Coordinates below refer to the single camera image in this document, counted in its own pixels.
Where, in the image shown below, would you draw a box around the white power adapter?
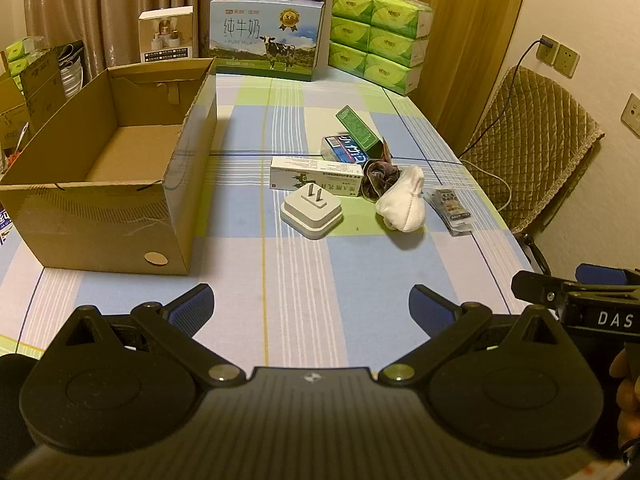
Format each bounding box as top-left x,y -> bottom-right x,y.
279,182 -> 345,241

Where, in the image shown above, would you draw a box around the black charger cable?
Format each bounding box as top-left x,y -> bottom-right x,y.
465,37 -> 554,157

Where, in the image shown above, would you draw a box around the green tissue packs by curtain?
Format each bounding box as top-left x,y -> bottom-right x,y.
4,35 -> 47,87

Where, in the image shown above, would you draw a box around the long white medicine box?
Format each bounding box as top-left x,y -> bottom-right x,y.
269,156 -> 365,192

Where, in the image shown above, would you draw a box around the plain small cardboard box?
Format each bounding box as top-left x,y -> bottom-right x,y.
0,76 -> 32,162

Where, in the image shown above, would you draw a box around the clear blue plastic case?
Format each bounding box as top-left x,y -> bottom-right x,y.
319,134 -> 374,166

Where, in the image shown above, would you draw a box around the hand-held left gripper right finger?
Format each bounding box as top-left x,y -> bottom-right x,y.
377,284 -> 571,387

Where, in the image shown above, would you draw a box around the white sock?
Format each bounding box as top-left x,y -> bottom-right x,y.
374,164 -> 427,234

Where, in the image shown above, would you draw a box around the clear plastic sachet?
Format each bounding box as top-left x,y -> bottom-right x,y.
424,185 -> 474,237

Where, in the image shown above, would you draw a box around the empty beige wall socket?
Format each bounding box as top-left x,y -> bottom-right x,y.
555,43 -> 581,79

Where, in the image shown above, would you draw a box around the dark brown sock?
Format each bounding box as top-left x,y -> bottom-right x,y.
362,142 -> 401,204

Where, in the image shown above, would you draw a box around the small white product box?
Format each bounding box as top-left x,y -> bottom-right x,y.
138,5 -> 195,65

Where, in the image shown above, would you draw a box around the small green box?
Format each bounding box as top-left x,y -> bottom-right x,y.
335,105 -> 384,159

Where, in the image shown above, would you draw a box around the brown cardboard box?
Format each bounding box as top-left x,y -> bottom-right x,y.
0,57 -> 219,276

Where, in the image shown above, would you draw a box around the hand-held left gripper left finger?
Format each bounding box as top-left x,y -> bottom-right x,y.
59,283 -> 247,387

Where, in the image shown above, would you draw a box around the white cable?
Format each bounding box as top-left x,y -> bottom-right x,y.
459,157 -> 512,212

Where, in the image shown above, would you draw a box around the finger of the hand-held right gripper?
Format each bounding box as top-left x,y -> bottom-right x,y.
511,269 -> 568,311
574,263 -> 640,287

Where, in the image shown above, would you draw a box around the flattened blue milk carton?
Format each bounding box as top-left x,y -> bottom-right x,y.
0,204 -> 20,247

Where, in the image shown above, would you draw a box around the wall socket with plug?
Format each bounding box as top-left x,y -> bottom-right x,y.
536,34 -> 560,66

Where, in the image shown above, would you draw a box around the checked tablecloth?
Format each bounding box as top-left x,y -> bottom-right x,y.
0,72 -> 537,362

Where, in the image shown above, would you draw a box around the person's right hand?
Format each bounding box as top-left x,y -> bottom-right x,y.
606,346 -> 640,462

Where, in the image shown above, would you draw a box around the cardboard box with bowl print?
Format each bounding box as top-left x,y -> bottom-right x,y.
19,39 -> 87,127

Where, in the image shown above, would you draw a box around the blue milk carton case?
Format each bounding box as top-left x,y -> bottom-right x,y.
207,0 -> 326,83

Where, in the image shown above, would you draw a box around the chair with quilted cover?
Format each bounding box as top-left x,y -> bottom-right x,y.
459,65 -> 605,277

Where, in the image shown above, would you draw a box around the brown wooden door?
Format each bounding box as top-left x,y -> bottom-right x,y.
392,0 -> 534,154

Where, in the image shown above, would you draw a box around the beige curtain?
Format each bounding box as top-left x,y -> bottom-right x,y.
22,0 -> 334,69

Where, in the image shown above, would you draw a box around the stack of green tissue packs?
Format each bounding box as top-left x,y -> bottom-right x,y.
328,0 -> 434,97

